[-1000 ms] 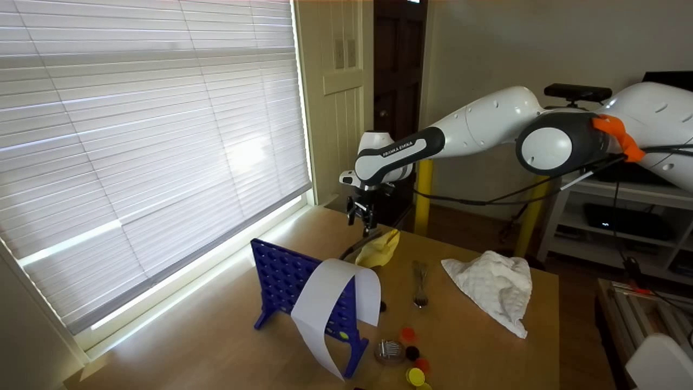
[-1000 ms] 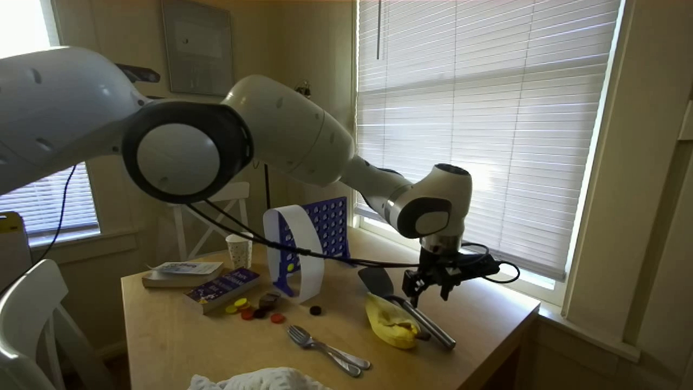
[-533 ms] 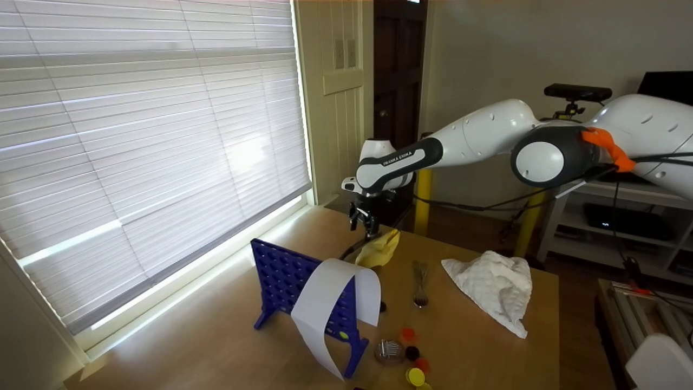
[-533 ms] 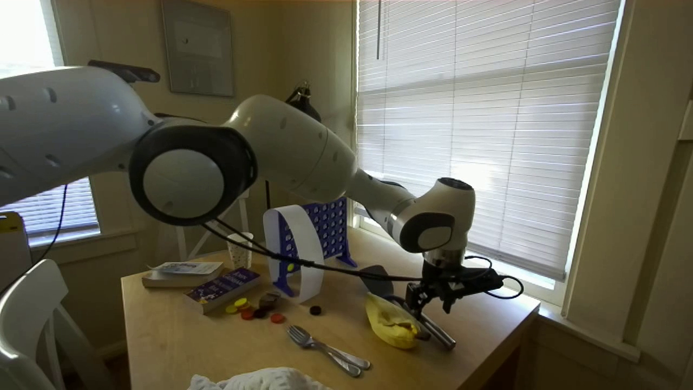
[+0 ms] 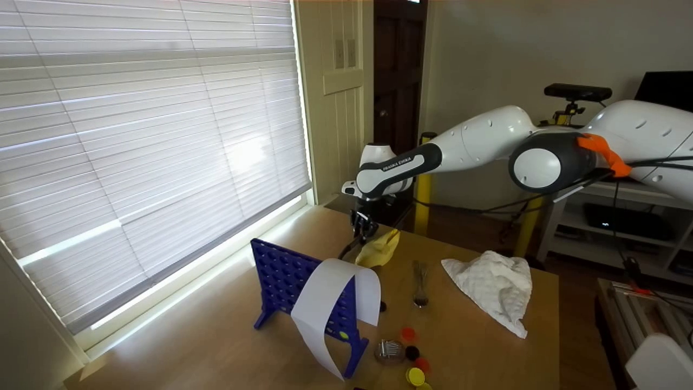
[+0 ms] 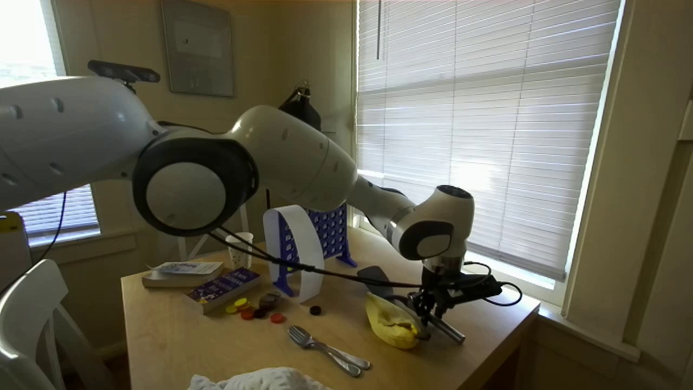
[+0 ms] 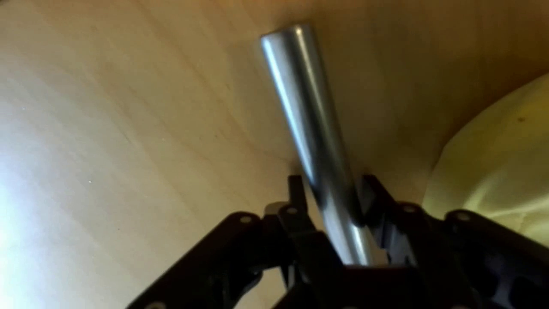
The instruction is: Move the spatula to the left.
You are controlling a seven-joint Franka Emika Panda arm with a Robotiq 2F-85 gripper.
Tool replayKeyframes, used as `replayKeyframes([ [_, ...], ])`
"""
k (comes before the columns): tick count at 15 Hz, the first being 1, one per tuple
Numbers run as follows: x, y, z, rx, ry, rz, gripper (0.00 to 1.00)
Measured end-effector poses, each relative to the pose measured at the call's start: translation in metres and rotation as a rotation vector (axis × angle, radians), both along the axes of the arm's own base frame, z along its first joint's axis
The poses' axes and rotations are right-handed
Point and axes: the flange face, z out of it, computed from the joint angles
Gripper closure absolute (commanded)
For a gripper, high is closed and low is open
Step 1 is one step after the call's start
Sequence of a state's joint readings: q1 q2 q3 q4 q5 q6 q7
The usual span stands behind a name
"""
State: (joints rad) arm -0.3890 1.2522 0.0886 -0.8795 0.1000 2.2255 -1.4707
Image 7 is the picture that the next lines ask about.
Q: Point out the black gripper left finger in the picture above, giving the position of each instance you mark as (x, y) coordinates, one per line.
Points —
(251, 246)

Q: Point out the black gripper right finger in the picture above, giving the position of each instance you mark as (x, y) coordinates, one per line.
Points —
(457, 252)

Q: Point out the yellow zipper pouch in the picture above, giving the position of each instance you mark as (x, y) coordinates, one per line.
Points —
(503, 166)

